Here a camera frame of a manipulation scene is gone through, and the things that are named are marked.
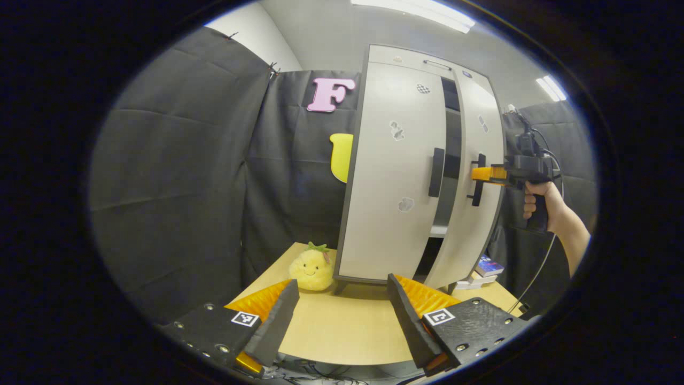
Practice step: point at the cream book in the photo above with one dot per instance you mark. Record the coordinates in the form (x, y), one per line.
(473, 280)

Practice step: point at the large ceiling light panel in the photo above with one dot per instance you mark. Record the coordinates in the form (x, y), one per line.
(422, 10)

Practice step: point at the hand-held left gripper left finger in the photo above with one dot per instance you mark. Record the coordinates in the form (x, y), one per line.
(278, 321)

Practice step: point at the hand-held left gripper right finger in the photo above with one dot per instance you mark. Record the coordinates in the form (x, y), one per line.
(409, 315)

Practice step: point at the yellow smiling plush toy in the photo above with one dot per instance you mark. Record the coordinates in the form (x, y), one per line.
(311, 270)

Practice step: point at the grey cabinet drawer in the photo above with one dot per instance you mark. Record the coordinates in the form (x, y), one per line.
(406, 56)

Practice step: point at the black backdrop cloth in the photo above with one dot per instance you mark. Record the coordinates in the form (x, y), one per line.
(187, 187)

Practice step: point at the small ceiling light panel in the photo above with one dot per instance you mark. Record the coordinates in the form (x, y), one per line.
(550, 88)

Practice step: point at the blue book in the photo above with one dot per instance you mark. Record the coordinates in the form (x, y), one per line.
(489, 266)

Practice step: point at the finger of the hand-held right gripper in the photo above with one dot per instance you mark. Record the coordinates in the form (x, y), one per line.
(487, 174)

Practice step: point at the grey double-door shoe cabinet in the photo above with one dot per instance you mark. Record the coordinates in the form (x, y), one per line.
(451, 133)

